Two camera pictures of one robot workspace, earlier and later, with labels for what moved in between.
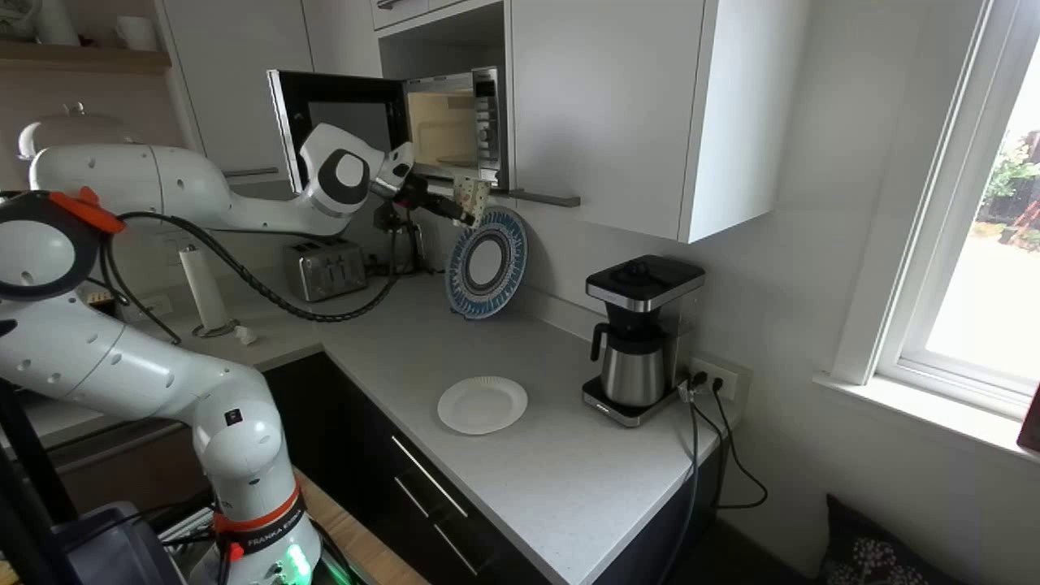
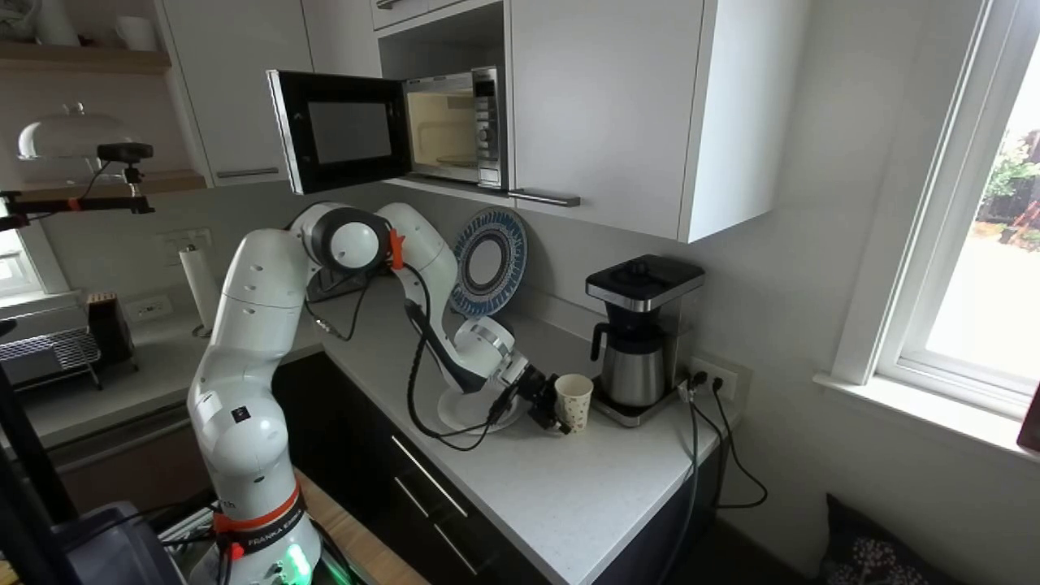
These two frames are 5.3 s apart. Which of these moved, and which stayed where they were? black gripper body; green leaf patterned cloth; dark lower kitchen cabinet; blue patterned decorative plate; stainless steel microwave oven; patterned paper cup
Moved: black gripper body; patterned paper cup
Stayed: dark lower kitchen cabinet; green leaf patterned cloth; blue patterned decorative plate; stainless steel microwave oven
